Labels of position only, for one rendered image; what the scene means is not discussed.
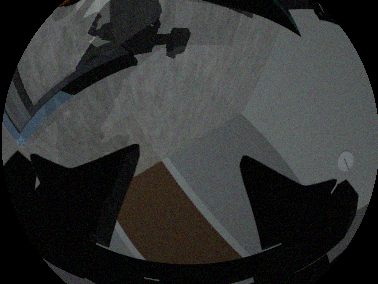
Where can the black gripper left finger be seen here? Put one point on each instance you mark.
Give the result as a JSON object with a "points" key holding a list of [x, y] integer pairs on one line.
{"points": [[95, 190]]}

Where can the dark brown ball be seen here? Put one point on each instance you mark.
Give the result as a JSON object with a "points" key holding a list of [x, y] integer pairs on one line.
{"points": [[66, 2]]}

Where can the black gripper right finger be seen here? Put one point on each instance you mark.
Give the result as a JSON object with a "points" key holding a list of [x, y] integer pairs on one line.
{"points": [[277, 202]]}

